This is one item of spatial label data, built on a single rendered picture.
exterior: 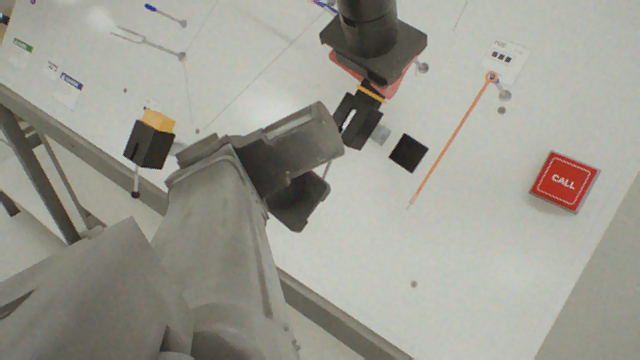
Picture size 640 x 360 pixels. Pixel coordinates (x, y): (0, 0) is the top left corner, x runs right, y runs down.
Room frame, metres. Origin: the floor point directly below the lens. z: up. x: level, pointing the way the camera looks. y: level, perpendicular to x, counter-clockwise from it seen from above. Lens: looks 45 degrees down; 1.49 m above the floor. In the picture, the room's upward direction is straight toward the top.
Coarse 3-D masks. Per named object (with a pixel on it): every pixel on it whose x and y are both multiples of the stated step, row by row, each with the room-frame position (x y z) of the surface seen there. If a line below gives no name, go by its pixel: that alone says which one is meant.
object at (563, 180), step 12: (552, 156) 0.41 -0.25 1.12; (564, 156) 0.41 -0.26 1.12; (552, 168) 0.41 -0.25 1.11; (564, 168) 0.40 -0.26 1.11; (576, 168) 0.40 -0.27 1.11; (588, 168) 0.39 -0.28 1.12; (540, 180) 0.40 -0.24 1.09; (552, 180) 0.40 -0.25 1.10; (564, 180) 0.39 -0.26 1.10; (576, 180) 0.39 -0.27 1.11; (588, 180) 0.38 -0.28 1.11; (540, 192) 0.39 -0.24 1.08; (552, 192) 0.39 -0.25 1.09; (564, 192) 0.38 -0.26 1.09; (576, 192) 0.38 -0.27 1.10; (564, 204) 0.37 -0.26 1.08; (576, 204) 0.37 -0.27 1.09
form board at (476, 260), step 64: (64, 0) 0.97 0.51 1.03; (128, 0) 0.89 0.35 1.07; (192, 0) 0.82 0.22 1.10; (256, 0) 0.77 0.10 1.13; (320, 0) 0.71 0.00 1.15; (448, 0) 0.63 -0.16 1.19; (512, 0) 0.60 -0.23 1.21; (576, 0) 0.56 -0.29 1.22; (0, 64) 0.95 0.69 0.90; (64, 64) 0.87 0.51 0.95; (128, 64) 0.80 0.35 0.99; (192, 64) 0.74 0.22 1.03; (256, 64) 0.69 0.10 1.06; (320, 64) 0.64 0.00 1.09; (448, 64) 0.57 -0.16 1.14; (576, 64) 0.51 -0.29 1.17; (128, 128) 0.71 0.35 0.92; (192, 128) 0.66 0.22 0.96; (256, 128) 0.61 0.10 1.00; (448, 128) 0.51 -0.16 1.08; (512, 128) 0.48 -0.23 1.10; (576, 128) 0.45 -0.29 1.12; (384, 192) 0.47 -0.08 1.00; (448, 192) 0.44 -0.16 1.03; (512, 192) 0.42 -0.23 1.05; (320, 256) 0.43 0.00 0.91; (384, 256) 0.41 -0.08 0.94; (448, 256) 0.38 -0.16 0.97; (512, 256) 0.36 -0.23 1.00; (576, 256) 0.35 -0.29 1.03; (384, 320) 0.34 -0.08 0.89; (448, 320) 0.32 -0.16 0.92; (512, 320) 0.31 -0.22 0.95
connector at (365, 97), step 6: (360, 84) 0.52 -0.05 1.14; (366, 84) 0.52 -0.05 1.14; (360, 90) 0.52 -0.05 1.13; (372, 90) 0.51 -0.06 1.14; (360, 96) 0.51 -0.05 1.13; (366, 96) 0.51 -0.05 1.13; (372, 96) 0.51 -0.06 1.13; (384, 96) 0.51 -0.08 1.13; (366, 102) 0.50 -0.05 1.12; (372, 102) 0.50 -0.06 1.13; (378, 102) 0.50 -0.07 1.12; (378, 108) 0.51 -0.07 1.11
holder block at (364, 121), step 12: (348, 96) 0.51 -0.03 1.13; (348, 108) 0.50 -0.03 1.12; (360, 108) 0.49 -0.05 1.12; (372, 108) 0.49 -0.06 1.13; (336, 120) 0.49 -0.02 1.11; (360, 120) 0.48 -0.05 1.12; (372, 120) 0.49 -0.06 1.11; (348, 132) 0.47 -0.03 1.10; (360, 132) 0.48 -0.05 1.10; (372, 132) 0.50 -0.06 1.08; (348, 144) 0.46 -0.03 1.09; (360, 144) 0.48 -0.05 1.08
